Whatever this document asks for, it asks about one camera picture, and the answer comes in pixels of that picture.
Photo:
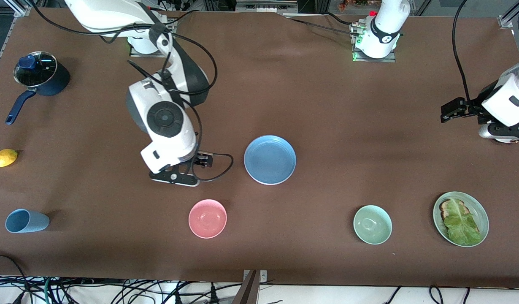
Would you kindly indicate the blue plate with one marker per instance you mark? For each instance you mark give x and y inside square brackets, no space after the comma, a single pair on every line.
[270,159]

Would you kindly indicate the blue cup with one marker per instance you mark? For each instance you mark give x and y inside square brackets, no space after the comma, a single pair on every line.
[31,221]

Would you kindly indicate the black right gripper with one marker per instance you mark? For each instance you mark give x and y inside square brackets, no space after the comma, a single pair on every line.
[200,159]

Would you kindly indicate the metal frame fixture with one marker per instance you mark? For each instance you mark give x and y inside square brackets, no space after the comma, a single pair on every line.
[266,6]

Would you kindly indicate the metal table edge bracket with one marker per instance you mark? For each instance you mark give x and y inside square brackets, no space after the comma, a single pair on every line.
[263,276]

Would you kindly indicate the glass lid with blue knob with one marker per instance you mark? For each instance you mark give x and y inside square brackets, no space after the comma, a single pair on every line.
[42,71]

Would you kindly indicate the green bowl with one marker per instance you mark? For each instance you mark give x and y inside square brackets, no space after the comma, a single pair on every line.
[372,224]

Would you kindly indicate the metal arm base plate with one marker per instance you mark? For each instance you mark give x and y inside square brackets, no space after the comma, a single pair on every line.
[371,60]
[135,54]

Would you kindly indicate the dark blue saucepan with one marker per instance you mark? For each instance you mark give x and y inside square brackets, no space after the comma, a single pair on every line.
[60,82]

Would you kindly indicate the brown bread slice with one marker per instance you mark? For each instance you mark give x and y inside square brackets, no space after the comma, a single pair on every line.
[443,207]

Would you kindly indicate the aluminium frame profile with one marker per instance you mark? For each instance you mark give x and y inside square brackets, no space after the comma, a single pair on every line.
[506,21]

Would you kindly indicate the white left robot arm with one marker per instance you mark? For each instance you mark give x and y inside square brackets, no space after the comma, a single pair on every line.
[384,29]

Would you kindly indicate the dark brown stand post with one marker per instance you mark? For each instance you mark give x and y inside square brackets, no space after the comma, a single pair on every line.
[251,291]

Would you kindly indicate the green lettuce leaf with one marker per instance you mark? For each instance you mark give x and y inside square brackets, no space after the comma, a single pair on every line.
[462,228]

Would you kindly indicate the orange red background object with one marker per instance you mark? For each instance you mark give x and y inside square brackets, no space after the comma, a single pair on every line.
[348,5]

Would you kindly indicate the green plate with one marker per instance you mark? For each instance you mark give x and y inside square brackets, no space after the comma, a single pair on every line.
[478,210]

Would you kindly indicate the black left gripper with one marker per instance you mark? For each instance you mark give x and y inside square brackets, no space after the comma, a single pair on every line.
[477,105]

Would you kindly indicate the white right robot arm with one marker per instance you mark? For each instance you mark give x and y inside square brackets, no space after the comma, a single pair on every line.
[166,118]

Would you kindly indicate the yellow lemon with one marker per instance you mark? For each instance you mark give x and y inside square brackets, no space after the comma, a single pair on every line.
[4,158]

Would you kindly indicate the pink bowl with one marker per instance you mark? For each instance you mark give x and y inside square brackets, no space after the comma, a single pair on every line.
[207,218]

